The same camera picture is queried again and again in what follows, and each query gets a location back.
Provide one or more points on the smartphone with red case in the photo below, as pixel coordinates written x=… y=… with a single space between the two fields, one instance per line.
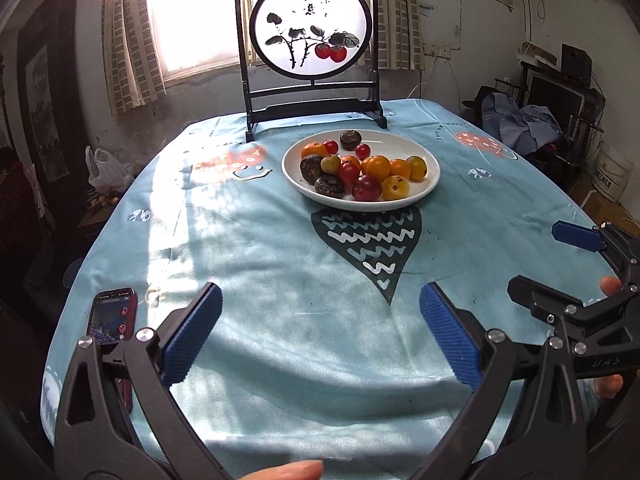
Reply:
x=112 y=315

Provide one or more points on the white plastic bucket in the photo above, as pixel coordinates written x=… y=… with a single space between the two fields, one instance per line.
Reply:
x=612 y=170

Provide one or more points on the person's right hand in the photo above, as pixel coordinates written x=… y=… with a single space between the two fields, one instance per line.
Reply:
x=611 y=387

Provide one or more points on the black speaker box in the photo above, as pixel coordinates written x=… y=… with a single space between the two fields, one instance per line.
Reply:
x=576 y=62

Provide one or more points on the large orange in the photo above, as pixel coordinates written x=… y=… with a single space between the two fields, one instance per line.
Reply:
x=376 y=167

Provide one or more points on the round painted black-framed screen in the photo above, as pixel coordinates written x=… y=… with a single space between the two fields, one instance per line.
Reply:
x=310 y=25

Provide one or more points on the white plastic bag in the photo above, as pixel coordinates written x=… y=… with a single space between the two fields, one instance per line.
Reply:
x=105 y=170

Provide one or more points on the red tomato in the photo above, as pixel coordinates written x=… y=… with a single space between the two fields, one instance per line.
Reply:
x=362 y=150
x=330 y=146
x=349 y=173

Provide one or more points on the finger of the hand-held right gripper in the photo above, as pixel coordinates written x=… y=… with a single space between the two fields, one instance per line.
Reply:
x=540 y=297
x=577 y=235

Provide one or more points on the dark passion fruit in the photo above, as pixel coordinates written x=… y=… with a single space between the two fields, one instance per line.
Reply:
x=311 y=167
x=350 y=139
x=329 y=186

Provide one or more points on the yellow spotted fruit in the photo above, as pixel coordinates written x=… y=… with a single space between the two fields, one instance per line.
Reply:
x=395 y=187

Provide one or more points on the dark red plum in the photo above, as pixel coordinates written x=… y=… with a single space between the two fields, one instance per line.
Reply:
x=366 y=187

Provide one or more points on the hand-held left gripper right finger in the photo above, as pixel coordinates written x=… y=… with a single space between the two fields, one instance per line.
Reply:
x=450 y=335

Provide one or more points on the small orange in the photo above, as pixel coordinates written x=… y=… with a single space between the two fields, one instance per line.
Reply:
x=400 y=168
x=351 y=159

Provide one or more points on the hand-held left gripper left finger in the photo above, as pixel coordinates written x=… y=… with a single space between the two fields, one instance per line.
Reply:
x=190 y=332

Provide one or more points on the white oval plate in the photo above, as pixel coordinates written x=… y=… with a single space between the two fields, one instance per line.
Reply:
x=402 y=144

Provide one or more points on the blue crumpled clothing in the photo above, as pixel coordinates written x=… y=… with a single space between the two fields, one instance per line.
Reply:
x=525 y=125

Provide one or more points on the orange tangerine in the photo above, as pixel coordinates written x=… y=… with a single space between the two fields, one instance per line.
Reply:
x=314 y=150

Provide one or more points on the light blue printed tablecloth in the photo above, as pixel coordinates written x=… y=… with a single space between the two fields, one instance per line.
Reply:
x=280 y=260

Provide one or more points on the person's left hand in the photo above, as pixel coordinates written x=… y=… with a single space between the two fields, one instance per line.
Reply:
x=295 y=471

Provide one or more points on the dark monitor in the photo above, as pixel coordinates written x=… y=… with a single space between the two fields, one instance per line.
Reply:
x=552 y=92

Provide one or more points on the bright window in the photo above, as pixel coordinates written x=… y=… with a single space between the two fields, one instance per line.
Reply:
x=200 y=20

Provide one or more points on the small yellow-orange fruit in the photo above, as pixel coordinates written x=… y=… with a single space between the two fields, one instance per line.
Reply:
x=416 y=167

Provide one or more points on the yellow round fruit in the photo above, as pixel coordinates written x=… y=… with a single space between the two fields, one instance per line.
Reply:
x=330 y=163

